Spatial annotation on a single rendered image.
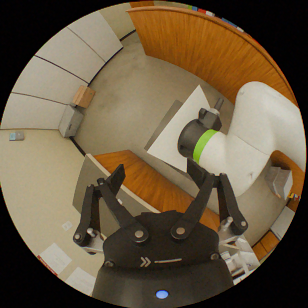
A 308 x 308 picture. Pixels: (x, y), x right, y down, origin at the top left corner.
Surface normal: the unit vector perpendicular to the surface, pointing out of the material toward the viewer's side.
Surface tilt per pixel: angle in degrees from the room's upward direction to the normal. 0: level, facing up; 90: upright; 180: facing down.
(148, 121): 0
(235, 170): 55
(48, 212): 90
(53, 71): 90
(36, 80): 90
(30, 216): 90
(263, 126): 43
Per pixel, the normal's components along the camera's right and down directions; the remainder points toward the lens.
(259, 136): -0.72, 0.38
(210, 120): -0.65, -0.17
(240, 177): -0.86, 0.22
